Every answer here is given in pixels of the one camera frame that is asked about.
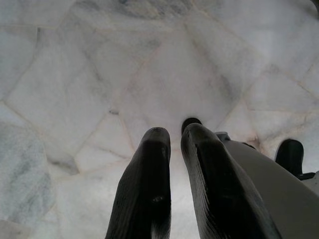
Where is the grey robot leg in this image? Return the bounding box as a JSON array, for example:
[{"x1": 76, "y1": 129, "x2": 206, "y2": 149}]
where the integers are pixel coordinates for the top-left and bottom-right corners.
[{"x1": 215, "y1": 131, "x2": 319, "y2": 239}]

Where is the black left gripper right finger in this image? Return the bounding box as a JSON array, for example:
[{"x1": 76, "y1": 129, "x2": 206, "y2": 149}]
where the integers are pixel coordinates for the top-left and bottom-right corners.
[{"x1": 180, "y1": 123, "x2": 282, "y2": 239}]

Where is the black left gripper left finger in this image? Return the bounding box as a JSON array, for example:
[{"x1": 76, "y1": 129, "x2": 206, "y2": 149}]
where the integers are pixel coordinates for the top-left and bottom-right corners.
[{"x1": 104, "y1": 126, "x2": 172, "y2": 239}]

